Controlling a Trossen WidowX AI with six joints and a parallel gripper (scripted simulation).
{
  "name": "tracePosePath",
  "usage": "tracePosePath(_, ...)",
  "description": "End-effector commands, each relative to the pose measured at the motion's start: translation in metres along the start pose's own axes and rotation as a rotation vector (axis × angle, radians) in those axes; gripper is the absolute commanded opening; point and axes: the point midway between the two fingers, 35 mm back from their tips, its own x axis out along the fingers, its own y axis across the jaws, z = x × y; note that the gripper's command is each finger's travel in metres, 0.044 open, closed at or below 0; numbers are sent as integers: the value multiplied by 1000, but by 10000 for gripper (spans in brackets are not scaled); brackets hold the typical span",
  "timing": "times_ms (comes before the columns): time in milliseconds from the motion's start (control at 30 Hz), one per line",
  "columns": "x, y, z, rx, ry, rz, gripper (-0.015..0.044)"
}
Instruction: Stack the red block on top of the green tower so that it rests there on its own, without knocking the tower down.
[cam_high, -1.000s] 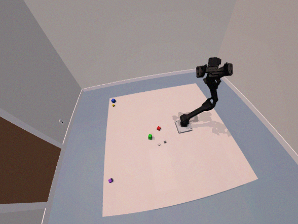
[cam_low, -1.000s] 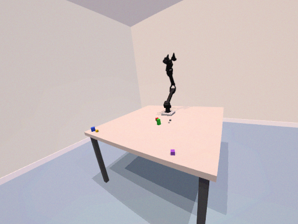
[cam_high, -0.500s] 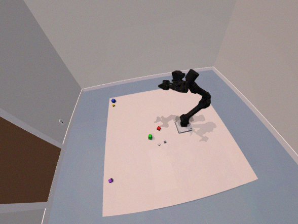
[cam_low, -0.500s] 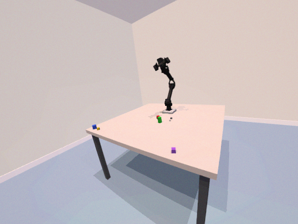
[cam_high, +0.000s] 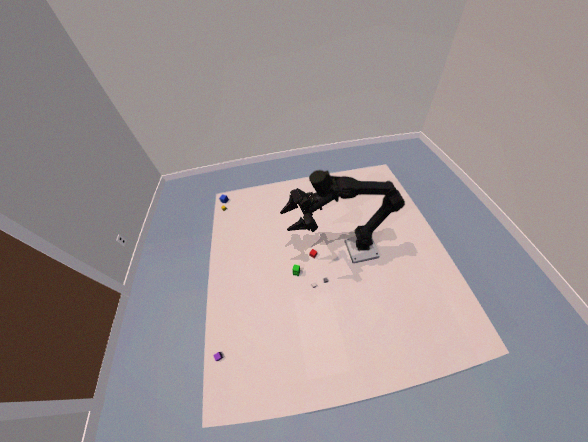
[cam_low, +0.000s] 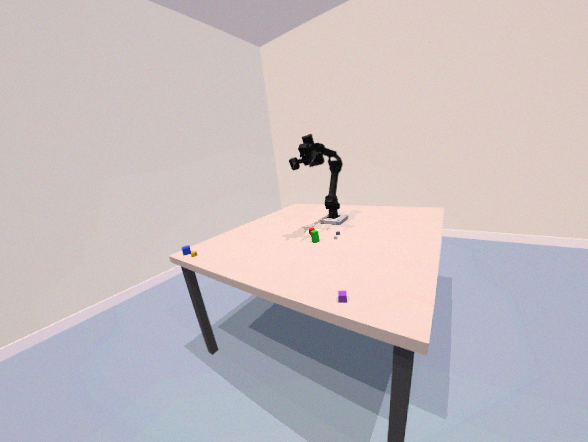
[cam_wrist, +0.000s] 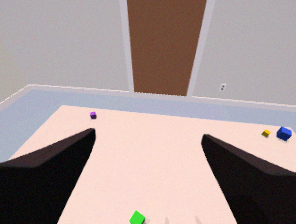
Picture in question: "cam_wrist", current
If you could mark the green block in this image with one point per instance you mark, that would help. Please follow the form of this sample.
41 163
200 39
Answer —
137 218

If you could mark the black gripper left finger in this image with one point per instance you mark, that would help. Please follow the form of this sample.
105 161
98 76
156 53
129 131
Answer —
35 187

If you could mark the small purple block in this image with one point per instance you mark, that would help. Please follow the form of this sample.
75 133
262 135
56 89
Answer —
93 115

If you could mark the blue block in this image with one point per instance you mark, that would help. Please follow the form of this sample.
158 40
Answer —
284 133

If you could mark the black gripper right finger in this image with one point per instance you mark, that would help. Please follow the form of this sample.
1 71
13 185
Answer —
257 191

